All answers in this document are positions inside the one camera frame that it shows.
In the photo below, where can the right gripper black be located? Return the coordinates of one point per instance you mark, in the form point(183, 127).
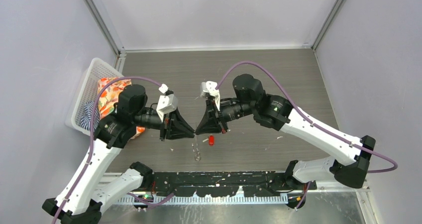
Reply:
point(211, 122)

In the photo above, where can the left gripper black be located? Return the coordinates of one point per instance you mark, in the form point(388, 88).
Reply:
point(178, 128)

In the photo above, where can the red key tag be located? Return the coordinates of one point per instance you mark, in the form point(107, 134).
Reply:
point(211, 140)

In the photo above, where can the silver perforated keyring plate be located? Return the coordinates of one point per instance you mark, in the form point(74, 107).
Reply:
point(195, 148)

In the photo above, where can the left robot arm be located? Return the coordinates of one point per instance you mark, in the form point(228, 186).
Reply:
point(82, 201)

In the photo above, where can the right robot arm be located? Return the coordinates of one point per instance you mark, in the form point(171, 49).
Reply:
point(346, 163)

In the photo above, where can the orange floral cloth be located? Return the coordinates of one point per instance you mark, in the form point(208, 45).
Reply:
point(110, 96)

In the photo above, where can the blue striped cloth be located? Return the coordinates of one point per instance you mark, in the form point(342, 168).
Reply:
point(90, 112)

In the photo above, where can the white plastic basket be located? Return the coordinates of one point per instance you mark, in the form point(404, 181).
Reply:
point(87, 91)

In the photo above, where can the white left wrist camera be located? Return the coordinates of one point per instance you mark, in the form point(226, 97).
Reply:
point(167, 102)

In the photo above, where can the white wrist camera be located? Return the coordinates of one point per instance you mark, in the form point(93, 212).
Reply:
point(209, 88)
point(167, 102)

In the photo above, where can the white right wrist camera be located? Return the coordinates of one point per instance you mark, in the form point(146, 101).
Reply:
point(209, 88)

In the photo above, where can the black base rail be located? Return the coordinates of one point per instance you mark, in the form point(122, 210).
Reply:
point(220, 184)

